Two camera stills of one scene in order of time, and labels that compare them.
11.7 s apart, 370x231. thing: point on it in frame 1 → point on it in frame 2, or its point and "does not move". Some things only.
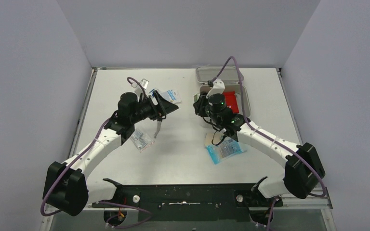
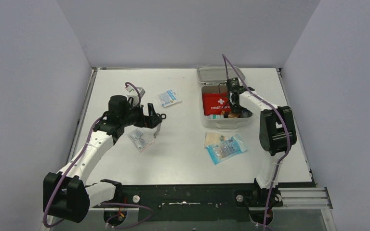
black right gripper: [200, 105] → [237, 109]
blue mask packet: [227, 148] does not move
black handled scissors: [159, 122] does not move
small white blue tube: [152, 91] → [245, 113]
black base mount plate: [191, 203] does not move
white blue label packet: [171, 96] does not move
